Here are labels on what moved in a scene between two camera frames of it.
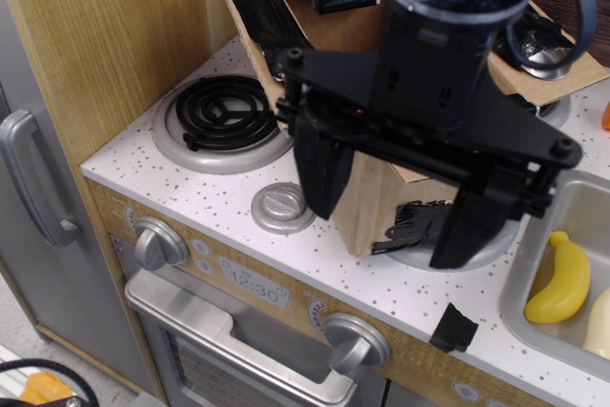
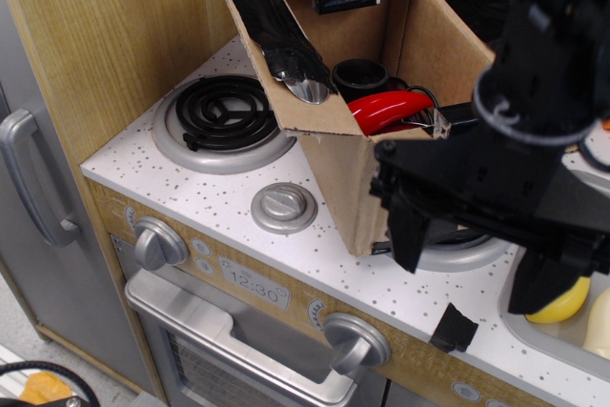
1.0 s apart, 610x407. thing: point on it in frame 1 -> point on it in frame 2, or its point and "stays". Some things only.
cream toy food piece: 597,338 stays
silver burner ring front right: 422,254 stays
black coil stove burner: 224,111 stays
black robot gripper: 427,102 -> 514,189
